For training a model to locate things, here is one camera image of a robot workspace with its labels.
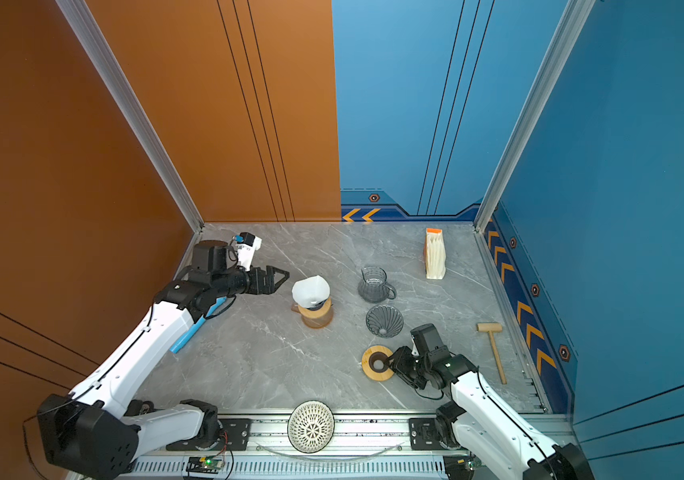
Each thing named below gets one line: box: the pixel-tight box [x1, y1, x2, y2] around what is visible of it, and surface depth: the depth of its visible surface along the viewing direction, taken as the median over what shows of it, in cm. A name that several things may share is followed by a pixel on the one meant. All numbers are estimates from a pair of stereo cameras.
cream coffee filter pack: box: [424, 228, 446, 280], surface depth 104 cm
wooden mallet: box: [476, 322, 507, 385], surface depth 91 cm
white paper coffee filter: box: [292, 275, 331, 309], surface depth 86 cm
